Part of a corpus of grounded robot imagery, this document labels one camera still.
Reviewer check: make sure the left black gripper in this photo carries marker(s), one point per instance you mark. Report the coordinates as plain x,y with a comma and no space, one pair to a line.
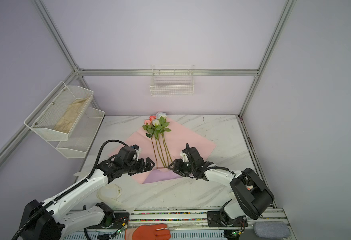
142,168

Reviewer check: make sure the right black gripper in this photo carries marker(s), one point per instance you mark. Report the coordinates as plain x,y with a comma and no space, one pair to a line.
176,168

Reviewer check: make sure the pink purple wrapping paper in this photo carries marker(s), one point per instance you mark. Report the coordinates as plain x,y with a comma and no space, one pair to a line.
192,130

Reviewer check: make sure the light pink fake rose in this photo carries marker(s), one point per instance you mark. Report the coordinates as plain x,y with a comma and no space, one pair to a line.
147,122

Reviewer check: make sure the cream fake rose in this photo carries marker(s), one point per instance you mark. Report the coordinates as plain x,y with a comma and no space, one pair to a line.
158,143

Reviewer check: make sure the deep pink fake rose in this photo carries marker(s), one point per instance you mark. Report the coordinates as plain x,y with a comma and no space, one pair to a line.
152,118

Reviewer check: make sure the white fake rose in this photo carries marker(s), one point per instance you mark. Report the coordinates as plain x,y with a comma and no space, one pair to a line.
161,115

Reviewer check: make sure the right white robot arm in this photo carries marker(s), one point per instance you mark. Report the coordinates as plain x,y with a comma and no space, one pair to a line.
251,196

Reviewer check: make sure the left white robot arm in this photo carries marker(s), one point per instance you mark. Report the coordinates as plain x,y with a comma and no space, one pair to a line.
51,220

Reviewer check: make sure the cream ribbon roll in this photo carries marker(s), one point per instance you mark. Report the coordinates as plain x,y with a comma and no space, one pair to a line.
109,195

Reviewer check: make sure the lower white mesh shelf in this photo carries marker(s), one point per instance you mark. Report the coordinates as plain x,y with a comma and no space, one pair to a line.
81,139

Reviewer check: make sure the white mesh shelf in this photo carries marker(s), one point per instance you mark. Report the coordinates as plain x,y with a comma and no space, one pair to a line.
81,139
43,119

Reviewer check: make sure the orange rubber glove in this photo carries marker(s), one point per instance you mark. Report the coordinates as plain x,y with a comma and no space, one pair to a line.
148,232

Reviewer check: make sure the beige cloth in shelf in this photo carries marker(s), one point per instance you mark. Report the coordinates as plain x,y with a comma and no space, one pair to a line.
66,122

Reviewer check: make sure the upper white mesh shelf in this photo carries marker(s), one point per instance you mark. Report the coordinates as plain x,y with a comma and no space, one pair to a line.
43,119

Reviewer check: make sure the grey cloth pad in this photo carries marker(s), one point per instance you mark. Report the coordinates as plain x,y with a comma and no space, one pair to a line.
271,230

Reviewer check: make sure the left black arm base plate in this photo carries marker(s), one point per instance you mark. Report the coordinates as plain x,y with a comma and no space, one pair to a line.
112,219

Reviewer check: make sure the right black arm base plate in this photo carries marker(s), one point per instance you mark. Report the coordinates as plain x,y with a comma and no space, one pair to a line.
222,219

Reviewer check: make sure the white wire wall basket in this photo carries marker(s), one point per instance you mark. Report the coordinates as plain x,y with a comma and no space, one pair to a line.
172,80

